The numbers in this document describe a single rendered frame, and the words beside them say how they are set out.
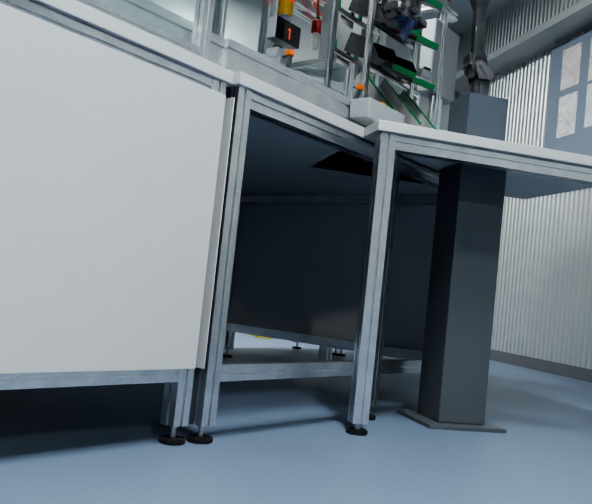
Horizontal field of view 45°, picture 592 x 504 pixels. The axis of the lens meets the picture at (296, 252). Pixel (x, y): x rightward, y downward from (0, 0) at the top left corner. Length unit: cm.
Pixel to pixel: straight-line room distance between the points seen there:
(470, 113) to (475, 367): 81
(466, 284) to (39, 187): 140
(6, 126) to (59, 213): 18
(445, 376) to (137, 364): 109
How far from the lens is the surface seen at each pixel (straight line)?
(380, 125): 199
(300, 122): 189
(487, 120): 240
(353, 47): 280
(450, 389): 230
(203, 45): 169
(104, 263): 145
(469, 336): 231
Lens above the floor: 36
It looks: 3 degrees up
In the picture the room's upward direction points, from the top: 6 degrees clockwise
